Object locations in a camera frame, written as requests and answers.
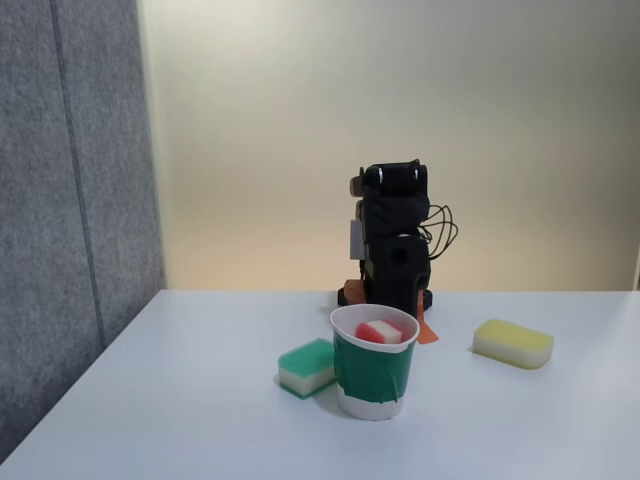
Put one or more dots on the orange table clamp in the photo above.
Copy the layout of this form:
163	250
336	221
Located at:
427	332
357	291

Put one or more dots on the green sponge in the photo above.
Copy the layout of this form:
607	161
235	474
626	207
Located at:
305	365

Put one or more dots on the yellow sponge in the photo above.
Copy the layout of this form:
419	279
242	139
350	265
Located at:
515	342

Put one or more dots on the red sponge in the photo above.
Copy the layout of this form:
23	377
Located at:
372	330

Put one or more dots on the white cup with green tape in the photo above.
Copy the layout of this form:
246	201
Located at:
375	372

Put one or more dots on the grey felt partition panel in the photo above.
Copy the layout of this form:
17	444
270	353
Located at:
60	200

